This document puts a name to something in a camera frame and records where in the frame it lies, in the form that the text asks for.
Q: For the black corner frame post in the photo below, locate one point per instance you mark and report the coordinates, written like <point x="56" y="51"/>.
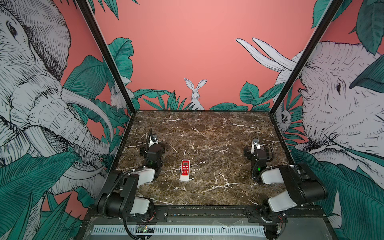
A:
<point x="97" y="34"/>
<point x="321" y="28"/>

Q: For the white slotted cable duct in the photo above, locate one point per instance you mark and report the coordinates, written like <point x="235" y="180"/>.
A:
<point x="167" y="230"/>

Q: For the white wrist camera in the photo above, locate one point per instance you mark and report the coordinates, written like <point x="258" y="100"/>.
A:
<point x="151" y="139"/>
<point x="255" y="144"/>

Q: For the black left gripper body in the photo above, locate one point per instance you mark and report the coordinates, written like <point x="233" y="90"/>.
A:
<point x="144" y="152"/>

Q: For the black corner frame post left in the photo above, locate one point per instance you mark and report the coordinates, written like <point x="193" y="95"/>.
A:
<point x="97" y="34"/>

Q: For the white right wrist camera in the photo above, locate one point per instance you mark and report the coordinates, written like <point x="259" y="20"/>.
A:
<point x="255" y="144"/>

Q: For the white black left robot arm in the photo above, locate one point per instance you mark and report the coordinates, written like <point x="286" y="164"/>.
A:
<point x="118" y="196"/>

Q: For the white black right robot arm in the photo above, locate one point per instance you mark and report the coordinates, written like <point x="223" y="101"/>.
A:
<point x="303" y="187"/>

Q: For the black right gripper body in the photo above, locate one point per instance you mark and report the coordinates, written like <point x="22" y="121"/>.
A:
<point x="251" y="156"/>

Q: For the black front mounting rail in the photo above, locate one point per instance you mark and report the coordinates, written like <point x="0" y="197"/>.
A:
<point x="252" y="213"/>

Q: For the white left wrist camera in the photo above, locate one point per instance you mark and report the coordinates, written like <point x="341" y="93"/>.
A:
<point x="151" y="139"/>

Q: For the white remote control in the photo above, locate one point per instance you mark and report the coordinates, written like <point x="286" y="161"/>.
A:
<point x="185" y="170"/>

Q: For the black corner frame post right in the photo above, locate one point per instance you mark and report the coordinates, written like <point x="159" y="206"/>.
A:
<point x="321" y="28"/>

